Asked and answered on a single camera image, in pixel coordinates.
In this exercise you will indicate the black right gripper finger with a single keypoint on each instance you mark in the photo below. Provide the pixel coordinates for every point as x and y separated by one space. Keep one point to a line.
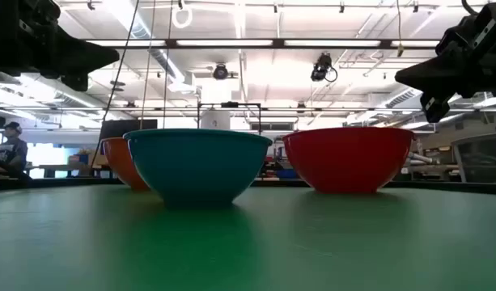
433 77
435 107

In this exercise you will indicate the black overhead light rail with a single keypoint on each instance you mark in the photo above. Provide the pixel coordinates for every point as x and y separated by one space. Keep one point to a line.
278 43

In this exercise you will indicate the round black ceiling fixture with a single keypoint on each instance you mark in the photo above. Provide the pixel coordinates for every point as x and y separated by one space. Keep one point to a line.
220 72

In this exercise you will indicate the red plastic bowl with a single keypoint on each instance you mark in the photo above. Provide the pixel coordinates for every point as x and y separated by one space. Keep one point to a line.
348 159

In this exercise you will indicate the person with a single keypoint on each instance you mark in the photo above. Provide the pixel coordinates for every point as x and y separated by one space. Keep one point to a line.
13 151

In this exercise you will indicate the teal plastic bowl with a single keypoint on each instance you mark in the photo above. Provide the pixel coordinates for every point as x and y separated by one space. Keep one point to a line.
197 167

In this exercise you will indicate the blue storage bin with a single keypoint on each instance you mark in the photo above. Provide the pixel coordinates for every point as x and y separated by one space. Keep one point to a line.
287 174

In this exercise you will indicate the orange plastic bowl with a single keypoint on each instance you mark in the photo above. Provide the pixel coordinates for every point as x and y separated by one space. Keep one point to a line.
120 161

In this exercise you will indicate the black monitor screen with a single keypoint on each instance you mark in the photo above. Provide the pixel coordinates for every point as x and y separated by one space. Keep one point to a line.
114 128

